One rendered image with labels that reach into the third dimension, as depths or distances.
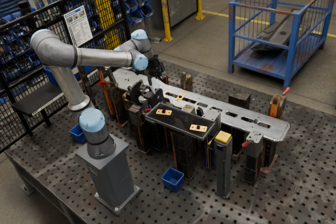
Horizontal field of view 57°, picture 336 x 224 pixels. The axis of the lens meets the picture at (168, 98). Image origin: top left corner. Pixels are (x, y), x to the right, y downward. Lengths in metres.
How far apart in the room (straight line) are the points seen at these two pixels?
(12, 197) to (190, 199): 1.89
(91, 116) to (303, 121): 1.51
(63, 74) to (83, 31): 1.20
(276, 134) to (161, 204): 0.77
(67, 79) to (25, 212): 1.81
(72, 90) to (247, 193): 1.13
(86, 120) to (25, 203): 1.75
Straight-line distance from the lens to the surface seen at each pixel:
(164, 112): 1.70
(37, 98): 2.40
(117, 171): 1.72
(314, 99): 3.79
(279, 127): 1.87
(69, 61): 1.33
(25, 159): 2.46
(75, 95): 1.57
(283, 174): 2.03
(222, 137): 1.55
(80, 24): 2.64
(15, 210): 3.17
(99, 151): 1.62
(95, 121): 1.51
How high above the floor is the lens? 2.25
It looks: 37 degrees down
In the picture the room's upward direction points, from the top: 8 degrees counter-clockwise
